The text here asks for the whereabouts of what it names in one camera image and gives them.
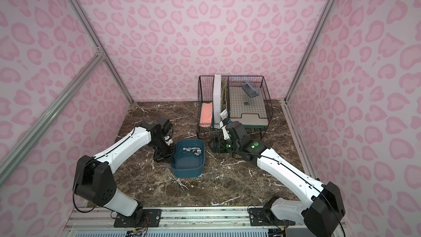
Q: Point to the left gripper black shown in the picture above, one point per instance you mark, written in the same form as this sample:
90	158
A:
163	151

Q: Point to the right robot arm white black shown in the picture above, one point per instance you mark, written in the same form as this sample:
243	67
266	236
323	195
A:
320	206

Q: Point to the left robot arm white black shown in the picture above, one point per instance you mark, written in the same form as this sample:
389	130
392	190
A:
94	175

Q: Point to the pink folder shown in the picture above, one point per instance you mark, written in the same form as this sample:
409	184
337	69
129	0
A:
206	115

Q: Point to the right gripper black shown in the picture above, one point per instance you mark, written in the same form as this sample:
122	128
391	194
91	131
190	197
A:
220	143

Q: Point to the grey stapler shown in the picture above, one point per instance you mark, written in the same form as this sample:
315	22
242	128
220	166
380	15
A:
250	90

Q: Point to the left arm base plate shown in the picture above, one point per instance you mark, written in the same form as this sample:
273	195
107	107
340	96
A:
140	218

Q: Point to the teal plastic storage box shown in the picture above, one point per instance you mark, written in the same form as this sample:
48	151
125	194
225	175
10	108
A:
189	158

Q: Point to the white document binder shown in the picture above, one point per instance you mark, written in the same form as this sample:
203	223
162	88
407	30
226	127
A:
220	100

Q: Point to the black wire mesh organizer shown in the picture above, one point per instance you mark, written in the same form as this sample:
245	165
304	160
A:
205	95

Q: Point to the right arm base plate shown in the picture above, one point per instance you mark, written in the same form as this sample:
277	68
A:
262	217

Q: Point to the aluminium mounting rail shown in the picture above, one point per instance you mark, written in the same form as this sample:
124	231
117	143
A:
170	218

